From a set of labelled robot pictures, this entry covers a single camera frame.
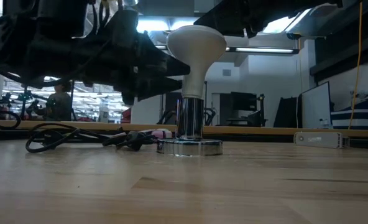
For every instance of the chrome lamp socket base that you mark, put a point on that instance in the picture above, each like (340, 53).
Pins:
(190, 124)

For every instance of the black monitor on stand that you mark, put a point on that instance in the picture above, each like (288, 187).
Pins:
(240, 105)

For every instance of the white flood light bulb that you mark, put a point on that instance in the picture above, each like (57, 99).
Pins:
(196, 49)

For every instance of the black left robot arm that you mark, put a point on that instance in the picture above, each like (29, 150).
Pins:
(31, 46)

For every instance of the navy white striped bag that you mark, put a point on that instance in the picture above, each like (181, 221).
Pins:
(358, 115)

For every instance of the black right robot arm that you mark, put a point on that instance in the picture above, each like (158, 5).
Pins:
(249, 12)

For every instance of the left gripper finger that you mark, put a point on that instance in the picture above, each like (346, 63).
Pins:
(159, 87)
(174, 69)

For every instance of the white board panel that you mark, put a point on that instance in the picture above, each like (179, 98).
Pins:
(316, 105)

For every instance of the person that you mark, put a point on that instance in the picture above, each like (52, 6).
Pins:
(58, 105)

